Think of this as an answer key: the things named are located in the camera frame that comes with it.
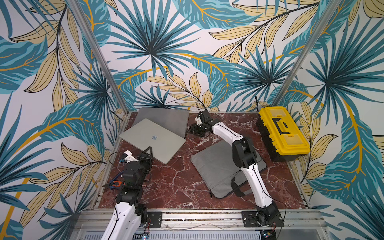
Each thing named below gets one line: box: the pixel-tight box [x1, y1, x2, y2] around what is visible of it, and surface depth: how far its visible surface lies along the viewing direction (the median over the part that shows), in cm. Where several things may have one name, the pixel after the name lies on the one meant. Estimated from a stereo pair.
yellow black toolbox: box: [256, 106, 311, 163], surface depth 90 cm
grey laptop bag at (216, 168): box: [191, 139, 267, 199], surface depth 87 cm
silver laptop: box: [119, 118, 186, 165], surface depth 91 cm
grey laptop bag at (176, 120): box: [133, 107, 189, 139], surface depth 119 cm
